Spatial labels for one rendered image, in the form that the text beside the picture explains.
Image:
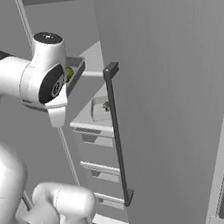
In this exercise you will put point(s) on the pale grey horizontal rod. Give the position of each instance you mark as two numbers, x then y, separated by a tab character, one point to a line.
93	74

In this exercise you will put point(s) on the green lime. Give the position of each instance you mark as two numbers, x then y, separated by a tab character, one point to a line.
68	73

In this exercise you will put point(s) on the dark fish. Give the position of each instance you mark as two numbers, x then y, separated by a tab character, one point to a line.
106	106

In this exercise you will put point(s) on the grey drawer cabinet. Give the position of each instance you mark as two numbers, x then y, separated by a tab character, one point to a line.
103	152

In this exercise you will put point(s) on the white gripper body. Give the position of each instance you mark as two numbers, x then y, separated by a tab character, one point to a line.
58	115

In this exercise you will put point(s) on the grey vegetable container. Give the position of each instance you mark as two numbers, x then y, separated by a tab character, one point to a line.
77	72

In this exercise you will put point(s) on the grey fridge door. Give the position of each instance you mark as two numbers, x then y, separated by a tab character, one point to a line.
166	76

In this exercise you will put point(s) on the grey drawer front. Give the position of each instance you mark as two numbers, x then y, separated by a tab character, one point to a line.
103	142
105	167
112	198

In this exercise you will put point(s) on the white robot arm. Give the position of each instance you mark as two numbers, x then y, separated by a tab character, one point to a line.
6	139

